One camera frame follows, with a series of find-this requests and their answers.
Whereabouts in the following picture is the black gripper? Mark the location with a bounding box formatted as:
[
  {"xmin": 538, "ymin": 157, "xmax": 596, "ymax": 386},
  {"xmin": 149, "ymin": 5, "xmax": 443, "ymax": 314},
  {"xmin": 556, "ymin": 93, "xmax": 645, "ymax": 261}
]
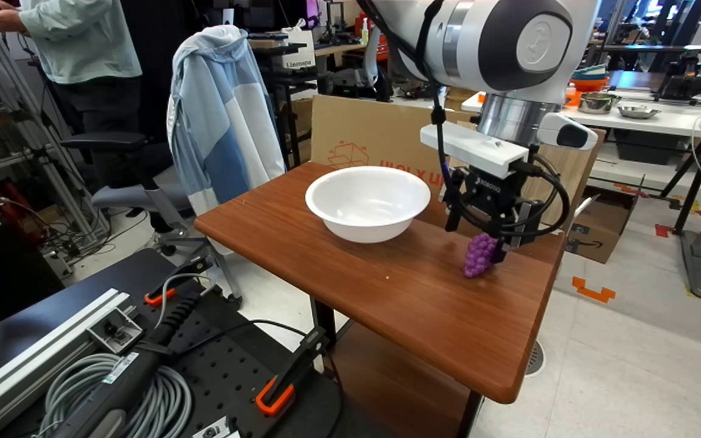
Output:
[{"xmin": 443, "ymin": 162, "xmax": 545, "ymax": 249}]

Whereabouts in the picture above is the purple toy grape bunch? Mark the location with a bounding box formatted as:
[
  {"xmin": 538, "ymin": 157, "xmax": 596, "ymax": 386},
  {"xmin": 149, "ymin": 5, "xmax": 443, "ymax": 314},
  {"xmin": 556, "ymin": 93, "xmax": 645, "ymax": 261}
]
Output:
[{"xmin": 461, "ymin": 230, "xmax": 507, "ymax": 283}]

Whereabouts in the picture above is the white plastic bowl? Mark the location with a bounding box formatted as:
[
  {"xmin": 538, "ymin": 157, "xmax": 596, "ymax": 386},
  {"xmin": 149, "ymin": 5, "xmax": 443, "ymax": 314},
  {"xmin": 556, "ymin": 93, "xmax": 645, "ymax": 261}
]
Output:
[{"xmin": 304, "ymin": 162, "xmax": 434, "ymax": 246}]

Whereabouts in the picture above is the open cardboard box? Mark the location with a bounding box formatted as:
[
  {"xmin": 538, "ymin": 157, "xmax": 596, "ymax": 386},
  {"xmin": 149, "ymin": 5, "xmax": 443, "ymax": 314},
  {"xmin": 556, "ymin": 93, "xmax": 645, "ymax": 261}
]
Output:
[{"xmin": 566, "ymin": 183, "xmax": 644, "ymax": 266}]

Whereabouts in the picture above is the brown cardboard sheet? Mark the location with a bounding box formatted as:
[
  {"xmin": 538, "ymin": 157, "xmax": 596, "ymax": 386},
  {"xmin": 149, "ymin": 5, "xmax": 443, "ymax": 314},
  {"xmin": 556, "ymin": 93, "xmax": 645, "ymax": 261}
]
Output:
[{"xmin": 310, "ymin": 93, "xmax": 454, "ymax": 195}]

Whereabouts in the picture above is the dark metal bowl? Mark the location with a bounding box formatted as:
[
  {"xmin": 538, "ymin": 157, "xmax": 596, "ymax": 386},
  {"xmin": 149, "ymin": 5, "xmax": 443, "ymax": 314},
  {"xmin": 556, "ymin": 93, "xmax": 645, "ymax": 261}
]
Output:
[{"xmin": 577, "ymin": 93, "xmax": 616, "ymax": 116}]

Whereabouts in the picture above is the orange bowl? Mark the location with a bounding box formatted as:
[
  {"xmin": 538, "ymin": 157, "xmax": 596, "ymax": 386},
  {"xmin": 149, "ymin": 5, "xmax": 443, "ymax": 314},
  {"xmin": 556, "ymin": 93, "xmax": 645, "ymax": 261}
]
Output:
[{"xmin": 572, "ymin": 66, "xmax": 614, "ymax": 94}]

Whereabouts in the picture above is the shiny metal bowl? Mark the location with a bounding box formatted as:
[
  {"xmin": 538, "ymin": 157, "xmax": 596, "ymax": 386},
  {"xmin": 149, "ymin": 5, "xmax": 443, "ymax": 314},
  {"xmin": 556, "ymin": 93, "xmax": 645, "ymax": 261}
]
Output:
[{"xmin": 616, "ymin": 99, "xmax": 661, "ymax": 122}]

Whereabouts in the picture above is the black wooden table leg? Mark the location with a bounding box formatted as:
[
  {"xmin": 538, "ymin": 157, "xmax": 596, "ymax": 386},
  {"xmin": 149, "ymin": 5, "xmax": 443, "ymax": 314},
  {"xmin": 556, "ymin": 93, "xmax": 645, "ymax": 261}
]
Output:
[{"xmin": 310, "ymin": 296, "xmax": 340, "ymax": 361}]

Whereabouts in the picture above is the white background table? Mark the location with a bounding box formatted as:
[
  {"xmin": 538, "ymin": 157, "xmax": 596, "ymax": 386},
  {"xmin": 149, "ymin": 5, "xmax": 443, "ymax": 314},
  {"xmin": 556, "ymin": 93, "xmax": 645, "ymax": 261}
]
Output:
[{"xmin": 461, "ymin": 81, "xmax": 701, "ymax": 142}]

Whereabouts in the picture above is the blue and white jacket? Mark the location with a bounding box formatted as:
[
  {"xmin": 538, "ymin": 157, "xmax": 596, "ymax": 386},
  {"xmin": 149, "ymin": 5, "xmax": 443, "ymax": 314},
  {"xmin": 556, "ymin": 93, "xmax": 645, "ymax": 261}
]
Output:
[{"xmin": 164, "ymin": 22, "xmax": 288, "ymax": 219}]

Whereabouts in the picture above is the black office chair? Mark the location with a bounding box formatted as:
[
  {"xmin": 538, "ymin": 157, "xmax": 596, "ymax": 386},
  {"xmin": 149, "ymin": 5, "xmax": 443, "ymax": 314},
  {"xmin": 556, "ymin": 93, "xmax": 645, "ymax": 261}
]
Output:
[{"xmin": 57, "ymin": 129, "xmax": 244, "ymax": 303}]

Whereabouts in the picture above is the person in pale green shirt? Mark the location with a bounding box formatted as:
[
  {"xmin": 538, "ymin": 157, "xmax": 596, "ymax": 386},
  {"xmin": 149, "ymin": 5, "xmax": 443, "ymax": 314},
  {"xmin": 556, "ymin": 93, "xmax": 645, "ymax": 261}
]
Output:
[{"xmin": 0, "ymin": 0, "xmax": 175, "ymax": 142}]

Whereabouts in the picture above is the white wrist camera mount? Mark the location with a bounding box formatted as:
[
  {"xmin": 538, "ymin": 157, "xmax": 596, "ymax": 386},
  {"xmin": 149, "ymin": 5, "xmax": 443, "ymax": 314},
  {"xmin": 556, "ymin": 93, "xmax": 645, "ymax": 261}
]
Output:
[{"xmin": 418, "ymin": 109, "xmax": 601, "ymax": 183}]

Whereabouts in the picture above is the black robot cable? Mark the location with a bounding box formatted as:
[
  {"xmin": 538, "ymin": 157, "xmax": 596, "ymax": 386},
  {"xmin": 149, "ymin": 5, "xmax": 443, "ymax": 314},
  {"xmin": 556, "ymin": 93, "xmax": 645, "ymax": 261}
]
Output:
[{"xmin": 356, "ymin": 0, "xmax": 575, "ymax": 244}]

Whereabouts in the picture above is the black clamp with orange handle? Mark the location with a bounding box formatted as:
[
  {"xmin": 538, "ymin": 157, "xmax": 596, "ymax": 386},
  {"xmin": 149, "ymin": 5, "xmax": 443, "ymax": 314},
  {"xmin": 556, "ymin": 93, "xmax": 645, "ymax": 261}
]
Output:
[
  {"xmin": 141, "ymin": 270, "xmax": 208, "ymax": 311},
  {"xmin": 253, "ymin": 324, "xmax": 331, "ymax": 419}
]

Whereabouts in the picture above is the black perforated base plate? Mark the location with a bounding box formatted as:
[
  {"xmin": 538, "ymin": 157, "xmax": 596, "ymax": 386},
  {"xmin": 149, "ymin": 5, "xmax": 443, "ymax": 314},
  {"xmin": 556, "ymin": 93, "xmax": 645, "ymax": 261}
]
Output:
[{"xmin": 123, "ymin": 289, "xmax": 347, "ymax": 438}]

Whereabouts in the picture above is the metal tripod frame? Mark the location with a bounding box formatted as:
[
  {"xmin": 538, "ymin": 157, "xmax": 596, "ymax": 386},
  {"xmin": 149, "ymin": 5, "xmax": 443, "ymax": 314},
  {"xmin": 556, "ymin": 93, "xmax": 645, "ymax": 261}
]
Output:
[{"xmin": 0, "ymin": 32, "xmax": 115, "ymax": 255}]

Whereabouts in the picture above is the grey coiled cable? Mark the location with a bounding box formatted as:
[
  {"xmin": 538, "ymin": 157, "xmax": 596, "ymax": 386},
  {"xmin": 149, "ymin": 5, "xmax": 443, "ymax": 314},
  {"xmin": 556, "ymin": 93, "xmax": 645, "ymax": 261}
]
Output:
[{"xmin": 36, "ymin": 351, "xmax": 194, "ymax": 438}]

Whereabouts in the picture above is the aluminium profile rail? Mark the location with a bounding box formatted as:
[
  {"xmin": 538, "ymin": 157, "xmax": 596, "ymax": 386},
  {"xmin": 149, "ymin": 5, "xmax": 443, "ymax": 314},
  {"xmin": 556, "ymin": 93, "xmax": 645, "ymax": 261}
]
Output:
[{"xmin": 0, "ymin": 286, "xmax": 131, "ymax": 431}]

